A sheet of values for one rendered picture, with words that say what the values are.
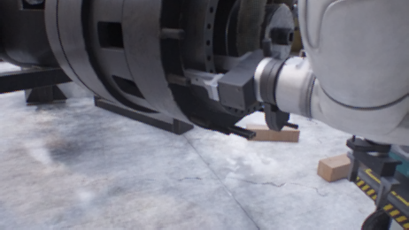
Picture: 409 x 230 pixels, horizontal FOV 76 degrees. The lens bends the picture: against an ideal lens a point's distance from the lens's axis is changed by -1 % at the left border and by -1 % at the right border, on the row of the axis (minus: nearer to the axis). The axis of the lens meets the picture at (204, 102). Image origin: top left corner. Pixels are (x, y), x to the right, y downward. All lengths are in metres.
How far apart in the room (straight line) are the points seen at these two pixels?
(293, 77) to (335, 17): 0.19
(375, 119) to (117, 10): 0.51
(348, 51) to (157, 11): 0.36
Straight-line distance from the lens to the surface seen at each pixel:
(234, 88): 0.42
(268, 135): 2.10
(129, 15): 0.59
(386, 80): 0.27
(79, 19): 0.73
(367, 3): 0.21
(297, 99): 0.40
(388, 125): 0.36
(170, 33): 0.49
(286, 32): 0.62
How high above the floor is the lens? 0.88
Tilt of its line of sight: 17 degrees down
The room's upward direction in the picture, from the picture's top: 2 degrees clockwise
